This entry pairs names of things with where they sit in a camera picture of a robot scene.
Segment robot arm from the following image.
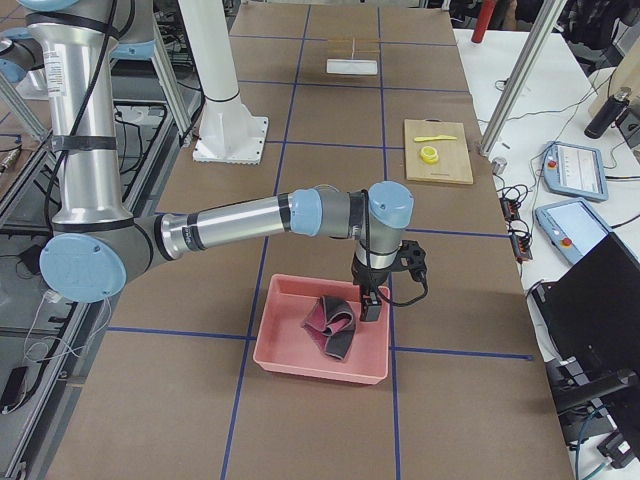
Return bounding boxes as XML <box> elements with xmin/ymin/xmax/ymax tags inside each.
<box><xmin>25</xmin><ymin>1</ymin><xmax>426</xmax><ymax>321</ymax></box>

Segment pink and grey cloth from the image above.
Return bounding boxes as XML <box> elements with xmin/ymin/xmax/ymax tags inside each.
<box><xmin>301</xmin><ymin>295</ymin><xmax>356</xmax><ymax>361</ymax></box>

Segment black water bottle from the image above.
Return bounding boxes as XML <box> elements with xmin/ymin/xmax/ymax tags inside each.
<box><xmin>584</xmin><ymin>87</ymin><xmax>632</xmax><ymax>139</ymax></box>

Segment near blue teach pendant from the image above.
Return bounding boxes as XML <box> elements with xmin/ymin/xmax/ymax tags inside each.
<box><xmin>534</xmin><ymin>197</ymin><xmax>613</xmax><ymax>265</ymax></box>

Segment yellow plastic knife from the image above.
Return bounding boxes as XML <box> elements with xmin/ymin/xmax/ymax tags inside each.
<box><xmin>413</xmin><ymin>135</ymin><xmax>458</xmax><ymax>143</ymax></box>

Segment pink plastic bin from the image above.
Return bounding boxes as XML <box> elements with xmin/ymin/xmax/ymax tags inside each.
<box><xmin>253</xmin><ymin>274</ymin><xmax>390</xmax><ymax>385</ymax></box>

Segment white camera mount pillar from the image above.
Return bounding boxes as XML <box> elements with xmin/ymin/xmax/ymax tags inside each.
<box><xmin>179</xmin><ymin>0</ymin><xmax>269</xmax><ymax>165</ymax></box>

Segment far blue teach pendant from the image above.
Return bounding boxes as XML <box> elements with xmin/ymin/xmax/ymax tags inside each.
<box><xmin>542</xmin><ymin>141</ymin><xmax>609</xmax><ymax>202</ymax></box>

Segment yellow lemon slices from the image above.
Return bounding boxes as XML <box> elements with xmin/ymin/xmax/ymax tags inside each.
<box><xmin>419</xmin><ymin>145</ymin><xmax>439</xmax><ymax>165</ymax></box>

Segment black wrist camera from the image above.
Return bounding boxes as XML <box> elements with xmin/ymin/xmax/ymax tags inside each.
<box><xmin>395</xmin><ymin>240</ymin><xmax>427</xmax><ymax>284</ymax></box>

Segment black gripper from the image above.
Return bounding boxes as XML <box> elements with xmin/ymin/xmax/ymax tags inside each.
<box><xmin>351</xmin><ymin>256</ymin><xmax>392</xmax><ymax>322</ymax></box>

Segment bamboo cutting board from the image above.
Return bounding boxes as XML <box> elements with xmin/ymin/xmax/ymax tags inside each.
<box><xmin>404</xmin><ymin>119</ymin><xmax>474</xmax><ymax>185</ymax></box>

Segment aluminium frame post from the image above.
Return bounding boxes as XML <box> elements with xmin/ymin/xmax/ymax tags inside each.
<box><xmin>479</xmin><ymin>0</ymin><xmax>567</xmax><ymax>157</ymax></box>

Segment red bottle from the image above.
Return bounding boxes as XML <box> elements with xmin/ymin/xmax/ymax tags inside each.
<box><xmin>471</xmin><ymin>0</ymin><xmax>498</xmax><ymax>44</ymax></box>

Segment blue teach pendant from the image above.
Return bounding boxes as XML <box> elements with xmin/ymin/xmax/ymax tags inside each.
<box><xmin>542</xmin><ymin>141</ymin><xmax>609</xmax><ymax>202</ymax></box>
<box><xmin>534</xmin><ymin>197</ymin><xmax>613</xmax><ymax>265</ymax></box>

